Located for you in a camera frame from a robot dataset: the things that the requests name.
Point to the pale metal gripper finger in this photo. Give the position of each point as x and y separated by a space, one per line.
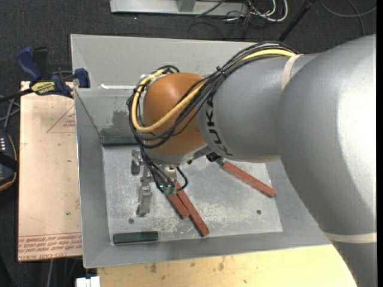
147 202
139 202

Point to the red-brown flat block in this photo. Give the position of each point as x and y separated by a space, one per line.
179 205
193 211
249 179

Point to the dark green flat block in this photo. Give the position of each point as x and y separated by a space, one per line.
118 137
135 237

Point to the grey metal bin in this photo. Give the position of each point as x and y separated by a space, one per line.
227 202

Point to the brown cardboard board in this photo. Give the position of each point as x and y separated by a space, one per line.
48 172

